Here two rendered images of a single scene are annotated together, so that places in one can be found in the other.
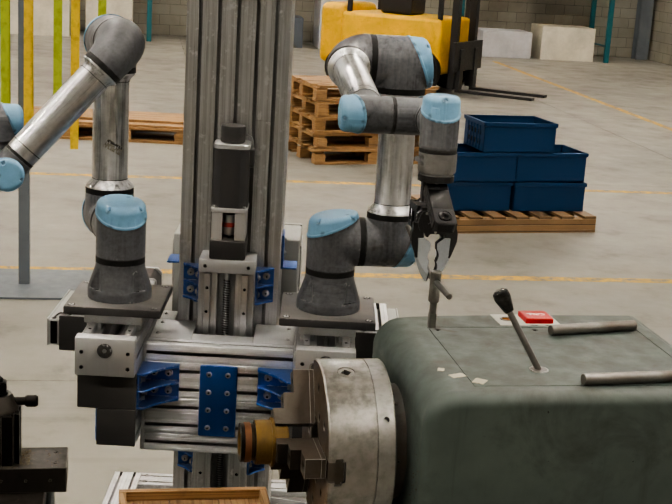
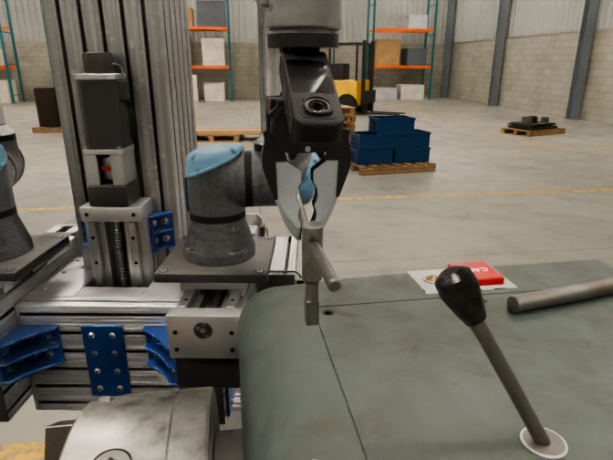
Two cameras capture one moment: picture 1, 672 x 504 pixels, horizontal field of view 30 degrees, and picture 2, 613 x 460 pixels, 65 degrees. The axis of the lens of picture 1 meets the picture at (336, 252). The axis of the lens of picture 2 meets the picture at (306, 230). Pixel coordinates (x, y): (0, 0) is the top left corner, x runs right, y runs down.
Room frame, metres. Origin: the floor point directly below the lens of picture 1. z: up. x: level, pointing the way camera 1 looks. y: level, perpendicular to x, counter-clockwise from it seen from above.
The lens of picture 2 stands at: (1.89, -0.21, 1.55)
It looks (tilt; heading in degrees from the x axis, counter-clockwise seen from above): 19 degrees down; 2
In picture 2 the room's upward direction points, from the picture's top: straight up
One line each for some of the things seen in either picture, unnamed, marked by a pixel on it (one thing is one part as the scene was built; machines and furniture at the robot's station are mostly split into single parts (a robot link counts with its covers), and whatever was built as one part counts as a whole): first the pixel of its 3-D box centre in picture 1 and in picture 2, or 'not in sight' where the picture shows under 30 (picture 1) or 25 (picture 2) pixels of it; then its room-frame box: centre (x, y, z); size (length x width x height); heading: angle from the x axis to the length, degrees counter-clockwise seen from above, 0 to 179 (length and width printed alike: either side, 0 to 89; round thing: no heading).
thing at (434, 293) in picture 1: (433, 299); (312, 275); (2.37, -0.20, 1.34); 0.02 x 0.02 x 0.12
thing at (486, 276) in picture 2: (535, 318); (474, 276); (2.55, -0.43, 1.26); 0.06 x 0.06 x 0.02; 11
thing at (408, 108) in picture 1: (421, 116); not in sight; (2.51, -0.15, 1.68); 0.11 x 0.11 x 0.08; 8
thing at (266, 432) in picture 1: (263, 441); not in sight; (2.22, 0.12, 1.08); 0.09 x 0.09 x 0.09; 11
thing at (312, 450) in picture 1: (308, 459); not in sight; (2.14, 0.03, 1.08); 0.12 x 0.11 x 0.05; 11
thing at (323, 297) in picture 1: (329, 286); (219, 231); (2.87, 0.01, 1.21); 0.15 x 0.15 x 0.10
